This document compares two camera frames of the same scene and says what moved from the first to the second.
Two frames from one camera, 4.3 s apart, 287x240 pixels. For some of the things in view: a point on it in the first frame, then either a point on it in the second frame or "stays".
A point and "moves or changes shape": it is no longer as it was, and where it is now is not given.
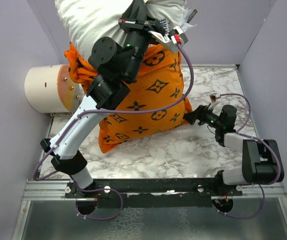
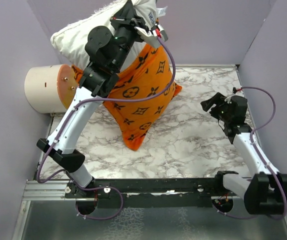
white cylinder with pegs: (51, 89) stays
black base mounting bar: (152, 193) stays
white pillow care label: (190, 14) -> (161, 11)
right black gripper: (200, 114) -> (218, 99)
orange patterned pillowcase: (160, 84) moves or changes shape
